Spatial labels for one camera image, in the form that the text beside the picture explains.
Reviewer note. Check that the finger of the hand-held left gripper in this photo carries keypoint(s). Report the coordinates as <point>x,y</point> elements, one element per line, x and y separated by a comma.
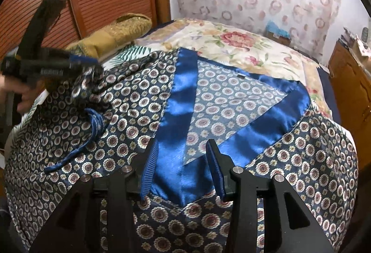
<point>61,70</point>
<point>79,59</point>

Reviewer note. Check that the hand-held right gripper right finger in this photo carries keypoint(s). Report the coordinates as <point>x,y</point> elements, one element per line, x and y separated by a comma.
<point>219,180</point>

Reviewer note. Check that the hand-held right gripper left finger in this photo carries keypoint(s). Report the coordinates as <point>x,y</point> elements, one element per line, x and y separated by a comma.
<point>149,168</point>

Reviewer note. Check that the blue patterned satin robe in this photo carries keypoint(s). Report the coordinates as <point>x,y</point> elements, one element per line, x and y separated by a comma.
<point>226,96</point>

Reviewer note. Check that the person's left hand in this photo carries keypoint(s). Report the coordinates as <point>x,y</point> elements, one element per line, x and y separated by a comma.
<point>24,96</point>

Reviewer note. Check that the gold embroidered bolster pillow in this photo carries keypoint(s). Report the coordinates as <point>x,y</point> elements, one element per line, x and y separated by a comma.
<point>116,32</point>

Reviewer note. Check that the floral cream quilt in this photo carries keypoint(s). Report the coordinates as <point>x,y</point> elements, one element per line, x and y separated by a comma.
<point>232,47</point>

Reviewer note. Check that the navy bed sheet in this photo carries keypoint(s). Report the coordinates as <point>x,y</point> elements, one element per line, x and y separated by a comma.
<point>324,76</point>

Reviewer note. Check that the wooden cabinet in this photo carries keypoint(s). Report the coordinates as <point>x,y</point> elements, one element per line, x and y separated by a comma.
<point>350,87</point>

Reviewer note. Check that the clutter on cabinet top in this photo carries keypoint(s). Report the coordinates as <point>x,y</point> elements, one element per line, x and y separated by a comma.
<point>358,41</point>

